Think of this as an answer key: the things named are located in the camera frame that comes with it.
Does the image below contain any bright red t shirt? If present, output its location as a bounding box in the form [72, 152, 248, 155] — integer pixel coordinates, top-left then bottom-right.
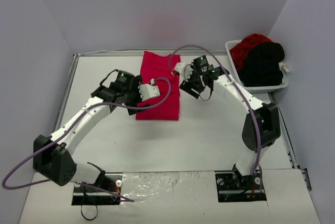
[135, 50, 182, 121]

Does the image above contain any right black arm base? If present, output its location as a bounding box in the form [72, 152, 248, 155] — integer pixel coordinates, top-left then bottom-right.
[215, 171, 267, 203]

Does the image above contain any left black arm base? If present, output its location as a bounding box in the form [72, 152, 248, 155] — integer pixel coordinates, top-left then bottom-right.
[71, 173, 122, 206]

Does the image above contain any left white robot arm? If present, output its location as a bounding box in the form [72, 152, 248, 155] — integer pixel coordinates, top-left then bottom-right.
[33, 71, 142, 192]

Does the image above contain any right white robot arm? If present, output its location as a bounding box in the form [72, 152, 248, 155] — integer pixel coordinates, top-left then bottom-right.
[173, 55, 281, 189]

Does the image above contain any white plastic laundry basket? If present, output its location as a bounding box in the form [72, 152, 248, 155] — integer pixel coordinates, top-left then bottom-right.
[225, 40, 288, 93]

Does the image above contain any dark red t shirt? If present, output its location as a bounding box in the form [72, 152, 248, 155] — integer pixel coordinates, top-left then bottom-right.
[229, 33, 272, 71]

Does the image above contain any black t shirt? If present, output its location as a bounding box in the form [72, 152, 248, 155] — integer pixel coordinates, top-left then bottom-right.
[238, 42, 285, 87]

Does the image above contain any white garment piece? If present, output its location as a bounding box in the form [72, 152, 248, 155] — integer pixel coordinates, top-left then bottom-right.
[278, 62, 290, 73]

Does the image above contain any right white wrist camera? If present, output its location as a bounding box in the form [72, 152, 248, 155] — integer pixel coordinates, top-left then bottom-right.
[173, 62, 194, 82]

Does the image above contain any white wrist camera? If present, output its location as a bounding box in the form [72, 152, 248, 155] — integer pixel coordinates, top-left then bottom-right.
[173, 62, 194, 82]
[138, 84, 160, 102]

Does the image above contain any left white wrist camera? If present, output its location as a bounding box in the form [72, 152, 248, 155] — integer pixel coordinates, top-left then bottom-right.
[138, 84, 160, 102]

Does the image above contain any thin black cable loop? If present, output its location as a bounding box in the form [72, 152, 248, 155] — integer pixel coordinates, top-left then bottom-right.
[80, 203, 99, 221]

